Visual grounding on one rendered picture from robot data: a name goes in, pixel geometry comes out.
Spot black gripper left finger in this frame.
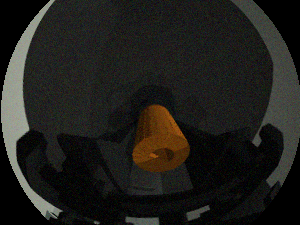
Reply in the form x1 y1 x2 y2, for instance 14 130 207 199
57 120 138 194

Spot orange knob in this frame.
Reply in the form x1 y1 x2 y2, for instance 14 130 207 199
133 105 190 172

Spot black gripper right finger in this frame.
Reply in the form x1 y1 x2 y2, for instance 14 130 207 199
174 119 252 189

